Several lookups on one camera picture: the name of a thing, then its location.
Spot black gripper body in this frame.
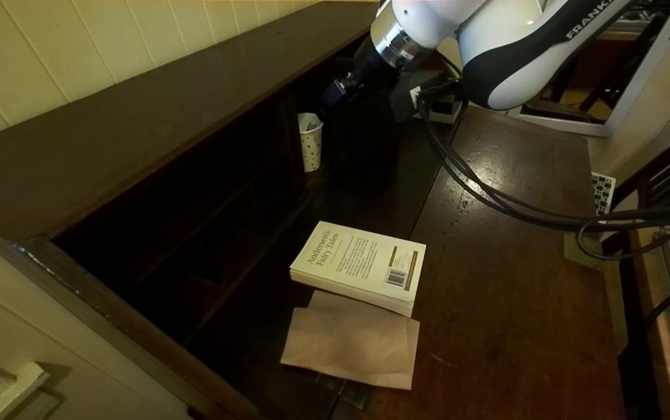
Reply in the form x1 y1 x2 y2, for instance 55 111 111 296
320 40 413 122

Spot dark hardcover book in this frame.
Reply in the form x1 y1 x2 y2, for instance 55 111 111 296
427 100 462 125

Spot white perforated bracket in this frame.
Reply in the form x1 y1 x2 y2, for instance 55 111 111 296
591 173 617 218

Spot white patterned paper cup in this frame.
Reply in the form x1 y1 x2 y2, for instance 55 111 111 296
298 113 324 173

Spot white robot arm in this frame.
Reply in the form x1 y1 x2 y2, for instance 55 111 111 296
320 0 633 113

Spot white framed doorway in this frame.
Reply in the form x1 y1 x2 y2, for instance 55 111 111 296
511 0 670 135

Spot white paperback book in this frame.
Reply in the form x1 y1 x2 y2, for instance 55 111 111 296
290 222 427 317

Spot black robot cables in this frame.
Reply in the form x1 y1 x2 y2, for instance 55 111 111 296
417 78 670 265

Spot small paper note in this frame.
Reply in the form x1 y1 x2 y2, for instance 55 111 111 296
562 233 602 272

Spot dark wooden desk hutch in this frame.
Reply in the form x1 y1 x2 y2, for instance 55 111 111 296
0 5 439 420

